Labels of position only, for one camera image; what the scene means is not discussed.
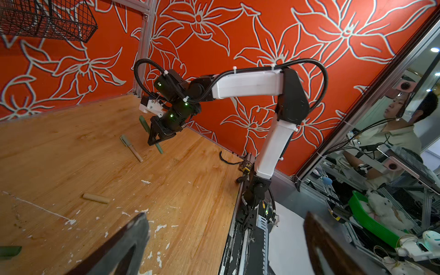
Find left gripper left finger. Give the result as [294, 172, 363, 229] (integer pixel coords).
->
[67, 213, 151, 275]

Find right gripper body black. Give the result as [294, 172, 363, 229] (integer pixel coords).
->
[148, 115, 182, 146]

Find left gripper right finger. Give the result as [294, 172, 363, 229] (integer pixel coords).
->
[303, 212, 369, 275]

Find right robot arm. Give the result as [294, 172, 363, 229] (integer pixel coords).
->
[147, 64, 311, 209]

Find beige pen cap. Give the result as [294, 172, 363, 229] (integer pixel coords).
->
[82, 193, 111, 204]

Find dark green pen cap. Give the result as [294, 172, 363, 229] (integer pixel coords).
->
[0, 246, 22, 260]

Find green plastic basket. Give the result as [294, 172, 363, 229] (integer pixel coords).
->
[348, 191, 410, 248]

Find seated person outside cell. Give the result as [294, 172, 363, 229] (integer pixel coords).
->
[336, 92, 438, 190]

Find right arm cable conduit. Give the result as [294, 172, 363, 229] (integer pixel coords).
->
[133, 57, 329, 114]

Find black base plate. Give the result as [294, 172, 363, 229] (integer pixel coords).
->
[218, 202, 275, 275]

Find black wire basket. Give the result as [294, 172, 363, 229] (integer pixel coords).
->
[1, 0, 98, 42]

